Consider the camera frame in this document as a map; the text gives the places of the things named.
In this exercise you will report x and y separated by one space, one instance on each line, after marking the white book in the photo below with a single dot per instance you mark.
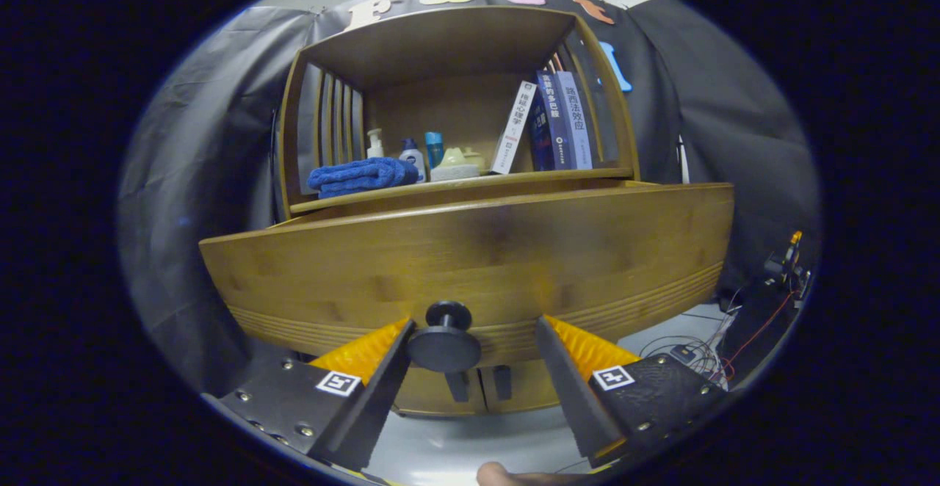
514 130

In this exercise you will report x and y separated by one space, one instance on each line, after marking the wooden countertop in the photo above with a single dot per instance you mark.
514 178

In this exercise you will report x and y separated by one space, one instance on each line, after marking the dark blue book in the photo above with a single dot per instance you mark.
551 126

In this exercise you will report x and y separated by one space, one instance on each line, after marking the black round drawer knob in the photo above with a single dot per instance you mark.
444 346

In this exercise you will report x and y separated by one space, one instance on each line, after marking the beige lidded teacup with saucer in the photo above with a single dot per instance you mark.
477 159

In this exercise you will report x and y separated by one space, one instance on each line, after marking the clear blue bottle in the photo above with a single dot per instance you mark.
434 148

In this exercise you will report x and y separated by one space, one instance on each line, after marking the wooden cabinet door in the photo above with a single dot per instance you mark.
532 390
426 396

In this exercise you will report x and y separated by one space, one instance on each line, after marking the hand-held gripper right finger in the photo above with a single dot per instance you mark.
569 383

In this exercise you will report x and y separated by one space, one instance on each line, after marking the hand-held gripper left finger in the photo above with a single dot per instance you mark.
382 390

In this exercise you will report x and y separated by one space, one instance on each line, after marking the blue folded towel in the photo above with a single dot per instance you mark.
360 175

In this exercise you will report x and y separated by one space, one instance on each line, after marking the wooden cabinet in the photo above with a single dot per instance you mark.
440 45

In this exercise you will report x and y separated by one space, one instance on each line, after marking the pale blue-grey book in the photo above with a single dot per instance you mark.
576 126

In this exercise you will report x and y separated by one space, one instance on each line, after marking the white bottle with blue cap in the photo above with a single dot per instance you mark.
413 157

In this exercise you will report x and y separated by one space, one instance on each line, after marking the white pump bottle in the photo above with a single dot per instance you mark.
375 150

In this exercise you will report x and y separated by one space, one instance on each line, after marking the black and orange device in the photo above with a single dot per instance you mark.
786 266

